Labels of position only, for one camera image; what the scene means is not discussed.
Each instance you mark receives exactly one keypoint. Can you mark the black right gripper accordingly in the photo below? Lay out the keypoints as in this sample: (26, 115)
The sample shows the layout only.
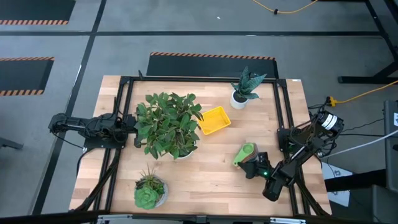
(259, 168)

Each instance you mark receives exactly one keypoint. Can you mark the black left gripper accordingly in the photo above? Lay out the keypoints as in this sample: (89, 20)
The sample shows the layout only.
(138, 142)

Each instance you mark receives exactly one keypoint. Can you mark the green measuring cup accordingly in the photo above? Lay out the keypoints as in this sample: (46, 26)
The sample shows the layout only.
(244, 152)

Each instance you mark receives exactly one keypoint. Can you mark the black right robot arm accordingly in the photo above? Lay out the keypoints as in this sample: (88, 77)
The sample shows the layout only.
(311, 146)

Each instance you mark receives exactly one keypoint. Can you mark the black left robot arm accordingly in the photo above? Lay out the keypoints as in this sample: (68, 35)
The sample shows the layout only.
(77, 126)

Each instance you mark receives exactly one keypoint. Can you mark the yellow plastic basket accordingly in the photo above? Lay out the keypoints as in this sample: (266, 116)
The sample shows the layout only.
(214, 120)

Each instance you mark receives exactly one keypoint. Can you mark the leafy plant in white pot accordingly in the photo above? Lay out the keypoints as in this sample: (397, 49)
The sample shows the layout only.
(168, 124)

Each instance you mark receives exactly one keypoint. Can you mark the succulent in grey pot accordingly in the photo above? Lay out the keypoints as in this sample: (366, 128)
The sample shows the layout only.
(146, 197)

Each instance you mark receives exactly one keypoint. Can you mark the snake plant in white pot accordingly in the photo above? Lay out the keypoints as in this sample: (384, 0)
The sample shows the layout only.
(245, 84)

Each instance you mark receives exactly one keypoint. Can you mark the white paper sheet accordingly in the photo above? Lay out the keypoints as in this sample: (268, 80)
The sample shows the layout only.
(340, 199)

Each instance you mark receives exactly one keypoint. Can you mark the black hazard-striped floor mat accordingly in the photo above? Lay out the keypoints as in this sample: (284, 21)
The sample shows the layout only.
(31, 9)
(211, 67)
(21, 74)

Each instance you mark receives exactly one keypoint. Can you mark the black stand foot bar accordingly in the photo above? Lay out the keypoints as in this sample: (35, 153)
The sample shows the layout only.
(357, 181)

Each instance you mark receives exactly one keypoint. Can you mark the black stand foot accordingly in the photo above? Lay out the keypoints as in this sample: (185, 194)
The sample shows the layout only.
(9, 143)

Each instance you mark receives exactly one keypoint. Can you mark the grey cabinet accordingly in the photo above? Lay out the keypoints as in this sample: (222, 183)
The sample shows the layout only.
(391, 149)

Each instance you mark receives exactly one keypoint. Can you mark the grey metal bracket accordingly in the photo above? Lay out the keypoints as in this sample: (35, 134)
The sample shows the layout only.
(112, 219)
(286, 221)

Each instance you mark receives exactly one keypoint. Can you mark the black aluminium table frame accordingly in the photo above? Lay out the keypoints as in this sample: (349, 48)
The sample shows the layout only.
(217, 79)

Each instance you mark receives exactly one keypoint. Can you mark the black desk leg frame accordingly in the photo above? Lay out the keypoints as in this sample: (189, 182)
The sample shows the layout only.
(367, 80)

